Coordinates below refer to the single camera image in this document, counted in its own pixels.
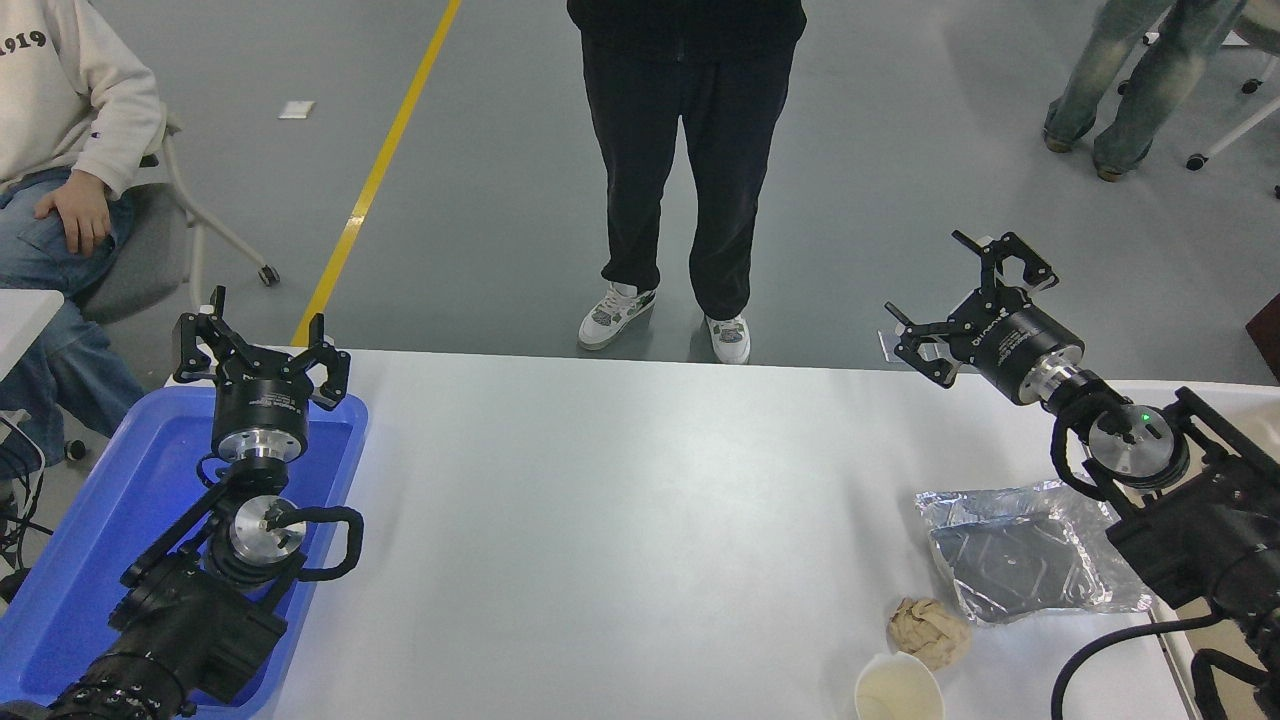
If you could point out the blue plastic tray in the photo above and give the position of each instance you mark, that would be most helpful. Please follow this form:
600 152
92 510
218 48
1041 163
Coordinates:
100 520

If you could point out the crumpled tan paper ball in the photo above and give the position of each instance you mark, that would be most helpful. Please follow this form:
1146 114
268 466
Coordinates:
928 632

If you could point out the seated person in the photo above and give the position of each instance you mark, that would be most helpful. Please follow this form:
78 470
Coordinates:
60 90

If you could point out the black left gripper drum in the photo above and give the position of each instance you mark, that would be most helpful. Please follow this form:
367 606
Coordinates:
260 400

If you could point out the grey wheeled chair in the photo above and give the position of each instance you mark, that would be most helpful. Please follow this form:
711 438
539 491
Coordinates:
145 250

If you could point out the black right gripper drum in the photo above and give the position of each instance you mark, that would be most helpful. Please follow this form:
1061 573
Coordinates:
1015 350

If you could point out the crinkled foil tray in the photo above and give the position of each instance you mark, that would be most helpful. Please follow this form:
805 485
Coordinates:
1010 555

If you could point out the dark brown object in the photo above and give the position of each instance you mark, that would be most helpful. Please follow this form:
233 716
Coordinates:
1266 340

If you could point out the white paper cup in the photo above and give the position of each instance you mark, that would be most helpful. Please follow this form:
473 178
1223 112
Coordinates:
898 692

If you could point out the white wheeled chair frame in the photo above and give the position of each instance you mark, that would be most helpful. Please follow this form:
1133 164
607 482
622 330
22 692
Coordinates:
1235 130

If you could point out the standing person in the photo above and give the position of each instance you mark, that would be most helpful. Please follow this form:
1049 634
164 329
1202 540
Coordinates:
690 130

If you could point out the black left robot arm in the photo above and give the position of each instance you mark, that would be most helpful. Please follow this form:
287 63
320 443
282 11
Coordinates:
190 620

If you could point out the large pale bin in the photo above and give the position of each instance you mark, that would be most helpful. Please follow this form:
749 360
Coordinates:
1262 418

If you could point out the person's hand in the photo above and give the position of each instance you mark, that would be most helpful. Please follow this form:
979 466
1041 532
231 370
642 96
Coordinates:
85 215

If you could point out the small white table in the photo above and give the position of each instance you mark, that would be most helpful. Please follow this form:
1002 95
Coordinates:
25 320

